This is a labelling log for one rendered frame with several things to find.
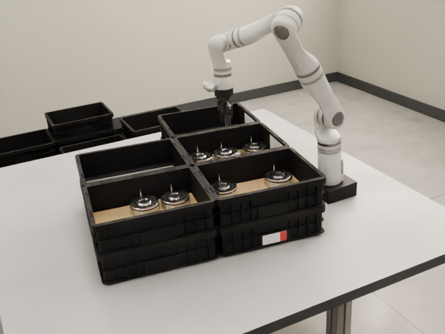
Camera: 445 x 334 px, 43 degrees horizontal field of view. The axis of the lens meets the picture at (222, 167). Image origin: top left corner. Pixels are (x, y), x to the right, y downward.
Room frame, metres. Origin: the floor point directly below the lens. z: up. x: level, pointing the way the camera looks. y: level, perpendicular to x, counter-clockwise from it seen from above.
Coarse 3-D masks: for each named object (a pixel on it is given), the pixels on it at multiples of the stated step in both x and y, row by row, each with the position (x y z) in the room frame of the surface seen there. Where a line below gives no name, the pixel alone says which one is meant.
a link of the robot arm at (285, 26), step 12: (288, 12) 1.89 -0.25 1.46; (276, 24) 1.86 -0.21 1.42; (288, 24) 1.85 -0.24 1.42; (300, 24) 1.89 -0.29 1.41; (276, 36) 1.89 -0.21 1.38; (288, 36) 1.86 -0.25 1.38; (288, 48) 1.88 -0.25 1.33; (300, 48) 1.87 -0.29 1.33; (300, 60) 1.89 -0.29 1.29; (312, 60) 1.90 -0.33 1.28; (300, 72) 1.91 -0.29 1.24; (312, 72) 1.90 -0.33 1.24
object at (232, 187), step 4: (220, 180) 1.86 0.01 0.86; (224, 180) 1.86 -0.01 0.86; (228, 180) 1.86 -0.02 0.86; (212, 184) 1.84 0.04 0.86; (216, 184) 1.84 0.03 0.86; (232, 184) 1.83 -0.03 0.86; (216, 188) 1.80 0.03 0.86; (228, 188) 1.80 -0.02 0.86; (232, 188) 1.80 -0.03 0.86; (216, 192) 1.77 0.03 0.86; (220, 192) 1.77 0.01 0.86; (224, 192) 1.77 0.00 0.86; (228, 192) 1.77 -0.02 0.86
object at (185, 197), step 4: (168, 192) 1.80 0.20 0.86; (180, 192) 1.79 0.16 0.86; (184, 192) 1.79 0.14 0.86; (164, 196) 1.77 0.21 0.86; (184, 196) 1.76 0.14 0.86; (188, 196) 1.75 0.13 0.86; (164, 200) 1.74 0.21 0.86; (168, 200) 1.73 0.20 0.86; (172, 200) 1.73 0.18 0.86; (176, 200) 1.73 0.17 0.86; (180, 200) 1.73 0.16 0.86; (184, 200) 1.73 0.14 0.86; (172, 204) 1.71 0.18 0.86
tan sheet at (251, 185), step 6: (252, 180) 1.91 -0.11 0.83; (258, 180) 1.91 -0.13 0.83; (264, 180) 1.90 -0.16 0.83; (294, 180) 1.89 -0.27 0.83; (240, 186) 1.87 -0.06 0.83; (246, 186) 1.86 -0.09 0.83; (252, 186) 1.86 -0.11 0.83; (264, 186) 1.85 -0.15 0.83; (240, 192) 1.82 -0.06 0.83; (246, 192) 1.82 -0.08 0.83
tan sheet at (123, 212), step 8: (160, 200) 1.80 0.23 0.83; (192, 200) 1.78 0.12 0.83; (120, 208) 1.76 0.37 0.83; (128, 208) 1.75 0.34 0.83; (160, 208) 1.74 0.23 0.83; (96, 216) 1.71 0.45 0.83; (104, 216) 1.71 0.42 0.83; (112, 216) 1.70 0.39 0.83; (120, 216) 1.70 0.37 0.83; (128, 216) 1.69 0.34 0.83
